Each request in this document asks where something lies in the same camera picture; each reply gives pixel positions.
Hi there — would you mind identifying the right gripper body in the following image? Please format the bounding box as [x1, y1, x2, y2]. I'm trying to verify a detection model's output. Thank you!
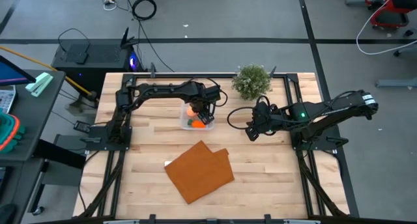
[249, 102, 281, 136]

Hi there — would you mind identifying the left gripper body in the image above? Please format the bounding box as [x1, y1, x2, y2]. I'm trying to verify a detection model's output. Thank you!
[187, 82, 222, 116]

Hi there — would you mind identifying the orange carrot with green top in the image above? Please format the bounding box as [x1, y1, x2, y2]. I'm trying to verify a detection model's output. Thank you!
[186, 119, 207, 130]

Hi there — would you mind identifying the clear plastic tupperware container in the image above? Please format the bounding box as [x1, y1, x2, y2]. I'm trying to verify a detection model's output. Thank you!
[180, 102, 216, 131]

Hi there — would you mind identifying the small potted green plant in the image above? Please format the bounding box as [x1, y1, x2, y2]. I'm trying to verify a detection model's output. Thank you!
[231, 63, 273, 102]

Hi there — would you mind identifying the orange folded cloth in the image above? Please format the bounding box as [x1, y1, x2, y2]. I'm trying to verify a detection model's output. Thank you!
[164, 140, 235, 205]

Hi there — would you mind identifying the black wifi antenna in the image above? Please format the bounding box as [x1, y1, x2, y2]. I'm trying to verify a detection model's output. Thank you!
[120, 27, 139, 49]

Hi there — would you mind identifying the black computer tower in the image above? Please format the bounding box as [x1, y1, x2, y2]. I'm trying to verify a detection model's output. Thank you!
[51, 38, 137, 91]

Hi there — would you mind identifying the black power supply box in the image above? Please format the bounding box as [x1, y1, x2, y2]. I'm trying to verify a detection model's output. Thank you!
[73, 119, 93, 134]

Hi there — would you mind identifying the grey floor stand base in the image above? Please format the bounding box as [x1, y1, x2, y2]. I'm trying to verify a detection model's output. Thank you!
[65, 91, 99, 117]

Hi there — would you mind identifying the grey metal floor bar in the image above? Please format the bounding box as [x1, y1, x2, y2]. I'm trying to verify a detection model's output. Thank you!
[375, 77, 417, 89]

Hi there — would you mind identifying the mint green stapler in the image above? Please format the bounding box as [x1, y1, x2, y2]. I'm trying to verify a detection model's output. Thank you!
[25, 72, 54, 98]

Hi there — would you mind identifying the dark grey side desk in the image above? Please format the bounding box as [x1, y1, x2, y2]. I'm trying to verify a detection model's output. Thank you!
[0, 69, 68, 224]

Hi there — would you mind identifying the desk monitor with blue screen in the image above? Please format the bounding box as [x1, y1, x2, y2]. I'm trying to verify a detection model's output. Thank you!
[0, 54, 36, 87]

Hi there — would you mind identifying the teal and orange basket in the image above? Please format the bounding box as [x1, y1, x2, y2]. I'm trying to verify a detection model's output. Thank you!
[0, 109, 26, 155]

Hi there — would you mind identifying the white calculator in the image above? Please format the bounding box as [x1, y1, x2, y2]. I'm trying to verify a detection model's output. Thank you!
[0, 85, 17, 114]

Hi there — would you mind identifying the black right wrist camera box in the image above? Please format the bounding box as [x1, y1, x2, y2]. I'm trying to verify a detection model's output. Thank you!
[253, 102, 272, 118]

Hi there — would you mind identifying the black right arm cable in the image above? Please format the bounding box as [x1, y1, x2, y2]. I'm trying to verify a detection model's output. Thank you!
[227, 94, 272, 131]

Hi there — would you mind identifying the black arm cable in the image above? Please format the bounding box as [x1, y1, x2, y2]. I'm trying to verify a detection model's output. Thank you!
[187, 76, 229, 108]
[227, 94, 272, 131]

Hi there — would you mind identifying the black aluminium table frame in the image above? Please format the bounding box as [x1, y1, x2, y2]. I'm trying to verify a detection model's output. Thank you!
[78, 72, 359, 224]

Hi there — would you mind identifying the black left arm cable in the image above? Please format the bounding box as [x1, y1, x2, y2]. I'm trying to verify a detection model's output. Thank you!
[187, 76, 229, 108]

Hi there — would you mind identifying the black coiled floor cable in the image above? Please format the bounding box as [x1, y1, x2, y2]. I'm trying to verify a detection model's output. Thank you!
[131, 0, 158, 21]

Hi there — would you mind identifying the white floor cable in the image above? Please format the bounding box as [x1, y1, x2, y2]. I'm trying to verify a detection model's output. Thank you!
[355, 0, 417, 56]

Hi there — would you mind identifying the yellow hanging cable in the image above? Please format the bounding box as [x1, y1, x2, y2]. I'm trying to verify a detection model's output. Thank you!
[0, 45, 94, 97]

